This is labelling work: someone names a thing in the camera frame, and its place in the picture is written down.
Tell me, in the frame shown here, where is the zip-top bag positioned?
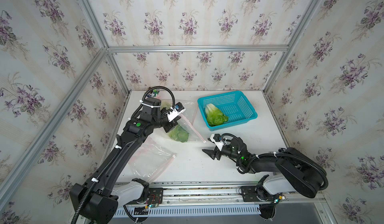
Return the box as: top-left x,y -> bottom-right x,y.
162,99 -> 198,125
123,138 -> 177,183
154,114 -> 207,144

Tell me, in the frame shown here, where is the chinese cabbage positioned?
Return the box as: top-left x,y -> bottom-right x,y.
205,103 -> 229,127
161,101 -> 172,110
169,125 -> 189,143

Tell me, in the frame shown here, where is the teal plastic basket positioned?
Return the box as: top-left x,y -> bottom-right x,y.
198,91 -> 258,132

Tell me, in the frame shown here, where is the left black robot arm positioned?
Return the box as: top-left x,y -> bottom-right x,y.
70,86 -> 185,224

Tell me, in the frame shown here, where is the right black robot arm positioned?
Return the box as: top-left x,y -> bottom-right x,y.
203,134 -> 329,203

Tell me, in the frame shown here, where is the grey block with black device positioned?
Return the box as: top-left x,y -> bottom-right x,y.
278,148 -> 287,153

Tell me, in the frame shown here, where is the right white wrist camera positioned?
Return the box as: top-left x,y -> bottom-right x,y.
208,134 -> 226,151

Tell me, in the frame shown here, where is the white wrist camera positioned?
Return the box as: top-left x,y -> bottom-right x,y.
167,102 -> 186,122
208,134 -> 226,151

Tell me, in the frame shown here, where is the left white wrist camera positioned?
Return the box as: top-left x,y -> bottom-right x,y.
167,102 -> 186,122

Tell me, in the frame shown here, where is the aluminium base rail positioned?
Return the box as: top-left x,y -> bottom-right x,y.
113,181 -> 326,208

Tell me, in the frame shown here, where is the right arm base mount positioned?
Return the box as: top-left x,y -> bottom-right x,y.
239,175 -> 281,203

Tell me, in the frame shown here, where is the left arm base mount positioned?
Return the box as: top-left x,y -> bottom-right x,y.
130,178 -> 164,206

